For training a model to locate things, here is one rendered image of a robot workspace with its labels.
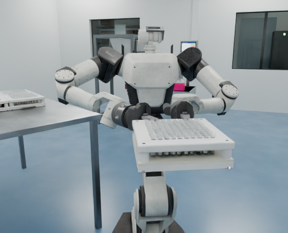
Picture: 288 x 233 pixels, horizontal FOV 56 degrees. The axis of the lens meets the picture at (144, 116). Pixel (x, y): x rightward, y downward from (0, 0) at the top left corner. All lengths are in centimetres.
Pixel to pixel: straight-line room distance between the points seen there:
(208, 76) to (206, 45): 475
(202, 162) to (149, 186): 62
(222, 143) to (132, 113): 35
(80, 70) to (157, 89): 37
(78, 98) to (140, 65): 35
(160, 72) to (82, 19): 587
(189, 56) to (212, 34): 470
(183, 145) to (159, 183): 64
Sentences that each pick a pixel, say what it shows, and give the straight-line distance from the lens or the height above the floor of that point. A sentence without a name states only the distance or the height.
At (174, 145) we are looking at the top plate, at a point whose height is 104.
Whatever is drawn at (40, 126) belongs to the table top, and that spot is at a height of 85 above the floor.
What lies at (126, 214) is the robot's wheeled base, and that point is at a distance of 197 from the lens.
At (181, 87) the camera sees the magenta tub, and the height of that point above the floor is 81.
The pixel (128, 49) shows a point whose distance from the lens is 442.
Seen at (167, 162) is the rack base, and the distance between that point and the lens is 68.
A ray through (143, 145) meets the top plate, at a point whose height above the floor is 104.
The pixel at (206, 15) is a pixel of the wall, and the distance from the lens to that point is 611.
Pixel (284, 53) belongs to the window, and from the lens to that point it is 619.
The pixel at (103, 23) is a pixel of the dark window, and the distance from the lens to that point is 691.
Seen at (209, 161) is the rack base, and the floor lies 99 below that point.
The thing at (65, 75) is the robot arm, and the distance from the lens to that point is 117.
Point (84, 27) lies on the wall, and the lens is 703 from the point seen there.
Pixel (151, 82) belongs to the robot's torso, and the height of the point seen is 111.
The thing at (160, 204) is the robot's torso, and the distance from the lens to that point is 128.
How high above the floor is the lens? 127
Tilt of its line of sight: 14 degrees down
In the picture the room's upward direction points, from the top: straight up
